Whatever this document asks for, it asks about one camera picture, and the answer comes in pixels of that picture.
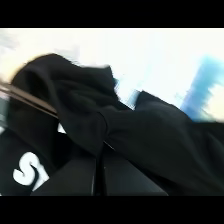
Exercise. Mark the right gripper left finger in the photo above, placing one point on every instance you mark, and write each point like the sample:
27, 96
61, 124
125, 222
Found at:
75, 178

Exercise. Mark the silver clothes hanger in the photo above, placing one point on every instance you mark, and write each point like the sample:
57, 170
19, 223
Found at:
30, 98

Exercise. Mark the black printed T-shirt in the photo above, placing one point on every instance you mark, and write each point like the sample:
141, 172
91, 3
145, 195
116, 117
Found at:
83, 100

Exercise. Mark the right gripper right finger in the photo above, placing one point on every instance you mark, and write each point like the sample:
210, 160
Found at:
126, 180

